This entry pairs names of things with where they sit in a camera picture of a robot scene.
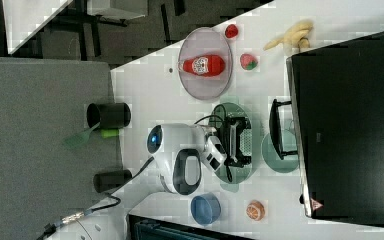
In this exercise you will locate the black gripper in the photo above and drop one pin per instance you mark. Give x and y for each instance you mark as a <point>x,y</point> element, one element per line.
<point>230,135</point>

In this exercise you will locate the green perforated strainer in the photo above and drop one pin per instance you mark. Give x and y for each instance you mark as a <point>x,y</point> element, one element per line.
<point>231,177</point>

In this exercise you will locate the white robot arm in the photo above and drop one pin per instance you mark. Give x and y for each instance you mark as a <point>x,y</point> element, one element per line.
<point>178,151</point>

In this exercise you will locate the mint green mug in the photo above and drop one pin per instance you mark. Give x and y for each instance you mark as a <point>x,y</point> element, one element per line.
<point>284,161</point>

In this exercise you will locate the red ketchup bottle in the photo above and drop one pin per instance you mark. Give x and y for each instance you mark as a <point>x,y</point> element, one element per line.
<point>204,65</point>

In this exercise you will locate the grey round plate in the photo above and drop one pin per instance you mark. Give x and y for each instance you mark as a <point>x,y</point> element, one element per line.
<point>205,41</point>

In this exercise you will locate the blue bowl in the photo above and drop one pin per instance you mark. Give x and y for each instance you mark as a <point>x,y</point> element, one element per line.
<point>205,208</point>

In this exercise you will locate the orange slice toy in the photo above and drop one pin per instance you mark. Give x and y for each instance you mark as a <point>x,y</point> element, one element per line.
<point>255,210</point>

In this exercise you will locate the dark red toy strawberry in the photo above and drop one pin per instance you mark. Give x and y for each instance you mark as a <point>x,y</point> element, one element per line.
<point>231,31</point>

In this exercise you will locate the black toaster oven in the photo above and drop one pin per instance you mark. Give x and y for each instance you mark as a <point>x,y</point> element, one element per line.
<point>337,102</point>

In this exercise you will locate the yellow toy banana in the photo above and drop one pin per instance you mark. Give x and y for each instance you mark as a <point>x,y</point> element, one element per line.
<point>294,39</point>

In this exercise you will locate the black cylindrical cup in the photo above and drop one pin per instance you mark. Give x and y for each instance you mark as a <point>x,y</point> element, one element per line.
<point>108,116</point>

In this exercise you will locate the teal crate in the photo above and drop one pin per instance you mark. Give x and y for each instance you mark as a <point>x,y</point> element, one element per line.
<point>141,228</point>

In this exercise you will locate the green spatula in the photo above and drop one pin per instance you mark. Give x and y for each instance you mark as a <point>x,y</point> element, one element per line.
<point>82,138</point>

